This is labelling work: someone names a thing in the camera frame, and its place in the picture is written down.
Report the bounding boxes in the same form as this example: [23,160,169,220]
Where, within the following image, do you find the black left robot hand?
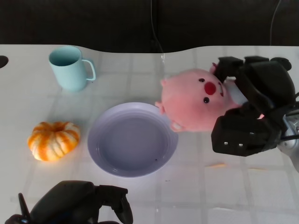
[29,180,134,224]

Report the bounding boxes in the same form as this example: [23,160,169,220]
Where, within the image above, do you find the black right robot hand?
[211,56,296,157]

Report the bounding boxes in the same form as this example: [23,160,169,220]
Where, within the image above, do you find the pink plush doll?
[155,62,265,133]

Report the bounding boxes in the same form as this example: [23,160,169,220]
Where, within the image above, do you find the lavender round plate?
[87,102,179,179]

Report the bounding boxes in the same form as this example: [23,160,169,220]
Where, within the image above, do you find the orange white striped pumpkin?
[27,121,81,162]

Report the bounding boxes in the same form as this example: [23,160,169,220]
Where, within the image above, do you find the light blue mug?
[48,46,97,92]

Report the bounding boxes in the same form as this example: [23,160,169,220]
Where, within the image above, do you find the black sofa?
[0,0,299,54]

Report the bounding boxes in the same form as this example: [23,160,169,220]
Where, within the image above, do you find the thin grey hanging cable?
[150,0,164,54]
[270,0,283,46]

